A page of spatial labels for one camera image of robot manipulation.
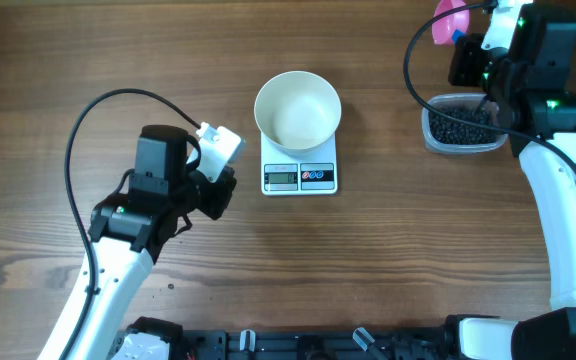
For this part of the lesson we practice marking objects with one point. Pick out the clear container of black beans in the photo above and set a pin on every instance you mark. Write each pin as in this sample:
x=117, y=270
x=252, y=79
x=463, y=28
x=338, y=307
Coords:
x=444, y=136

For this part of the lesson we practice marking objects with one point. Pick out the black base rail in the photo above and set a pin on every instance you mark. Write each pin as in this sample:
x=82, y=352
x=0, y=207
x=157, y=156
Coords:
x=414, y=344

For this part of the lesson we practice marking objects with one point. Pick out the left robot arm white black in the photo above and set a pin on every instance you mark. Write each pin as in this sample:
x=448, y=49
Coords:
x=175, y=173

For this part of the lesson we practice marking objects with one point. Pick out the cream white bowl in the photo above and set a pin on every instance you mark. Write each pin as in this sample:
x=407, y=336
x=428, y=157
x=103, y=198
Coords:
x=297, y=111

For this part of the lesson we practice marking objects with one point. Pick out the pink scoop blue handle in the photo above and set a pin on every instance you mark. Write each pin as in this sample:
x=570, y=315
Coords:
x=446, y=30

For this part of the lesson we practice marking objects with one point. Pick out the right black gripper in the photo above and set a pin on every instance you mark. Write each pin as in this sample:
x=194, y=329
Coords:
x=467, y=48

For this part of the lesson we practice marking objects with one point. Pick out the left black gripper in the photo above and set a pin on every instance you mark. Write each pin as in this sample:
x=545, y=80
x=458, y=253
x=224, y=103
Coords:
x=222, y=190

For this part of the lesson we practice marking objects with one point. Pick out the white digital kitchen scale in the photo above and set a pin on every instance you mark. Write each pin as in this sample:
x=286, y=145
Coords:
x=310, y=173

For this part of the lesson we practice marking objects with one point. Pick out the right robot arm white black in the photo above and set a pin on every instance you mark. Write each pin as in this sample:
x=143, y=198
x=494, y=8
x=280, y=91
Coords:
x=523, y=64

